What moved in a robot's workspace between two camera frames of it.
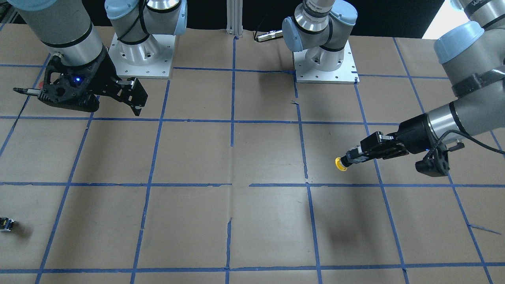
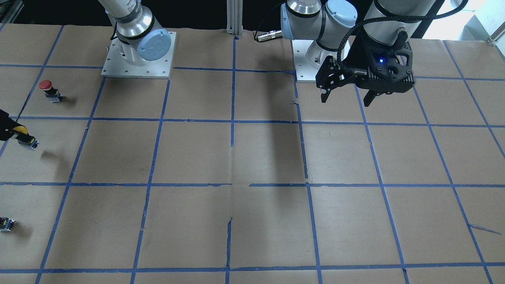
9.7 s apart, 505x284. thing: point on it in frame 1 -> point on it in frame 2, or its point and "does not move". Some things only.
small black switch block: x=6 y=224 does not move
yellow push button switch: x=354 y=156 -> x=24 y=139
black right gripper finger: x=137 y=98 -> x=7 y=125
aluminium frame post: x=234 y=10 does not move
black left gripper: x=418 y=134 -> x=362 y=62
